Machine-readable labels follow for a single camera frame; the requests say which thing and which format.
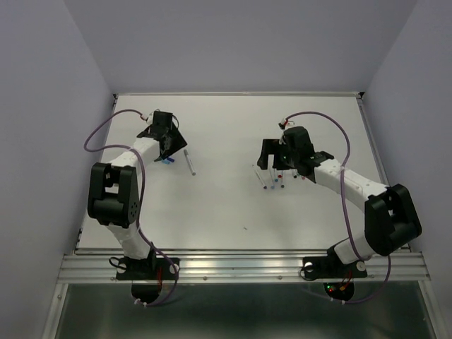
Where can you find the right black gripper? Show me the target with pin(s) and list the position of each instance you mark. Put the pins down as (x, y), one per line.
(277, 154)

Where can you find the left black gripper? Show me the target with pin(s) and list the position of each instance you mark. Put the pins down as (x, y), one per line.
(169, 142)

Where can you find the grey marker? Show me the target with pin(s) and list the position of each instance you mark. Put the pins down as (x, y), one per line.
(189, 162)

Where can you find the purple marker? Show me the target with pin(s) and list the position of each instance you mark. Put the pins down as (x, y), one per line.
(260, 178)

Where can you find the light blue marker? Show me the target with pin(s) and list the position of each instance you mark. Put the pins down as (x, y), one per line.
(271, 178)

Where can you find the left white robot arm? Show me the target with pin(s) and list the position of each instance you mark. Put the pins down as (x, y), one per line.
(116, 189)

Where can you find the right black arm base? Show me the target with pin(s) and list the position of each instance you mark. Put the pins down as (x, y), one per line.
(338, 276)

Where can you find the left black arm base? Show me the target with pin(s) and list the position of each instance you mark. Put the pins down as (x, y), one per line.
(153, 280)

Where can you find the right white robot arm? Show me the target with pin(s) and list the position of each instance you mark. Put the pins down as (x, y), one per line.
(390, 217)

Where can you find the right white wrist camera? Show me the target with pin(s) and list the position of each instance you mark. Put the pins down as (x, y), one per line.
(286, 123)

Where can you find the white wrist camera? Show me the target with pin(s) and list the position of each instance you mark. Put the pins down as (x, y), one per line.
(286, 123)
(148, 117)

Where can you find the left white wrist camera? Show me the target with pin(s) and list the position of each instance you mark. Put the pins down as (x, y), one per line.
(148, 117)

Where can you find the aluminium front rail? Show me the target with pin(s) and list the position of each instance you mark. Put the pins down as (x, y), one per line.
(230, 266)

